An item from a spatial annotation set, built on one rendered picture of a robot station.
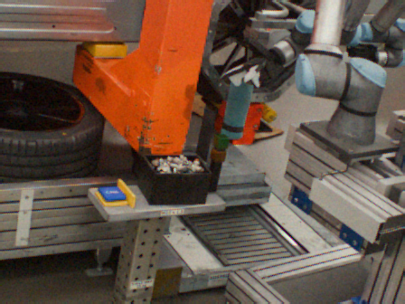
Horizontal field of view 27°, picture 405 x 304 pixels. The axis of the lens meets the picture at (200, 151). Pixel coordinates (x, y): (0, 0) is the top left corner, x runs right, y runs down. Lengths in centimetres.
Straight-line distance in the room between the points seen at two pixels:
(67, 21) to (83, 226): 75
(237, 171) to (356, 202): 127
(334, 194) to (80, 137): 100
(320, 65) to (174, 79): 54
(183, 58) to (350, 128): 60
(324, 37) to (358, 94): 19
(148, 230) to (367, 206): 76
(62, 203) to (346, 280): 103
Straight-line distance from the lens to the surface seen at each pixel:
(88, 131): 305
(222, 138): 279
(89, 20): 318
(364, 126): 256
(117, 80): 305
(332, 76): 250
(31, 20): 310
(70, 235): 301
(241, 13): 334
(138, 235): 278
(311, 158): 267
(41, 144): 293
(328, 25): 252
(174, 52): 275
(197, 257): 323
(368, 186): 251
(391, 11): 322
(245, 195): 363
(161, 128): 285
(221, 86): 328
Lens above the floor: 174
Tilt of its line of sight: 24 degrees down
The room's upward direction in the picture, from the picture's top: 12 degrees clockwise
